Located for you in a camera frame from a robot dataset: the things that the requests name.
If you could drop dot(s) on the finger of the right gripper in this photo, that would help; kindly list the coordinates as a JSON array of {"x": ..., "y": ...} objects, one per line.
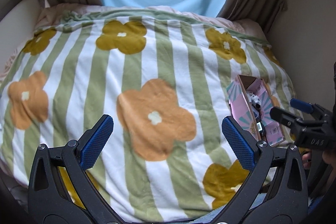
[
  {"x": 287, "y": 119},
  {"x": 318, "y": 112}
]

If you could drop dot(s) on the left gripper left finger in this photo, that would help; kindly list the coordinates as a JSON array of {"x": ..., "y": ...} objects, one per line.
[{"x": 60, "y": 190}]

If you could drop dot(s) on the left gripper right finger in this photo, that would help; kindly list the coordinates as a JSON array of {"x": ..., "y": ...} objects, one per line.
[{"x": 275, "y": 191}]

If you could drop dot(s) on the white spotted sock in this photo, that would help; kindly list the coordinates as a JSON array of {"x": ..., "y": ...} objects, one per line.
[{"x": 254, "y": 100}]

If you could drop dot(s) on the person's right hand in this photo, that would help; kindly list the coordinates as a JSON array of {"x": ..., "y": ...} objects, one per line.
[{"x": 327, "y": 156}]

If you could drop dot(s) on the pink cardboard box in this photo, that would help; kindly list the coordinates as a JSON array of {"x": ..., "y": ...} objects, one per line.
[{"x": 257, "y": 122}]

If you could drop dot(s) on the floral striped blanket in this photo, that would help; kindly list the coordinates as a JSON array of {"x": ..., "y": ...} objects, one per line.
[{"x": 163, "y": 78}]

